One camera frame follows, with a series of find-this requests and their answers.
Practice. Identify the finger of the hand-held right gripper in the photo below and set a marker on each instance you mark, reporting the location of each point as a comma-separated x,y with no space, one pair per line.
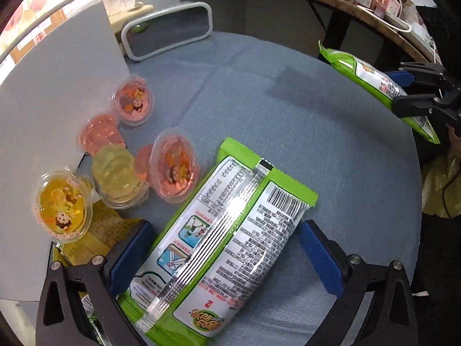
414,104
401,77

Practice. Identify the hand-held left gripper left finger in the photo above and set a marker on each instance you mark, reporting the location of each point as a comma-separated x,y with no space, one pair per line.
129,256

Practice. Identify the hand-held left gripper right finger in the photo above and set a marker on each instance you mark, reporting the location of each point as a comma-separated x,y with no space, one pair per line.
320,259

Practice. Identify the yellow snack packet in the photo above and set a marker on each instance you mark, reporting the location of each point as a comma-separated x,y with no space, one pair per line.
104,229

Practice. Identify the green snack packet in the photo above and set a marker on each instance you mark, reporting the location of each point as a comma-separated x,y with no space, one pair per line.
234,241
345,61

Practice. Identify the pale green jelly cup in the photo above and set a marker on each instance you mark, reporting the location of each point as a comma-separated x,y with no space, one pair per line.
117,176

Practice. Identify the yellow jelly cup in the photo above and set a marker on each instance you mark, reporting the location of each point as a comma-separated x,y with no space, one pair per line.
63,205

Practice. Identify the pink jelly cup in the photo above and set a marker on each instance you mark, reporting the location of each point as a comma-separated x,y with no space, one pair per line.
133,101
174,171
101,133

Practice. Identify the white cardboard box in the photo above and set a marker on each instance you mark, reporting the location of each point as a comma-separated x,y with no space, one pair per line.
54,97

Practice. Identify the small pink box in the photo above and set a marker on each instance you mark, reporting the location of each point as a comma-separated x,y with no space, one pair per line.
387,1

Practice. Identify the yellow cloth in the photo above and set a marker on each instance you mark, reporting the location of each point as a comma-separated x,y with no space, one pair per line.
441,183

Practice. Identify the blue tablecloth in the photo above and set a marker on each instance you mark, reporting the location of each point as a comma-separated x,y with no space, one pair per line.
288,133

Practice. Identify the beige tissue pack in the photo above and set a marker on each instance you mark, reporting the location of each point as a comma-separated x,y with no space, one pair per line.
126,14

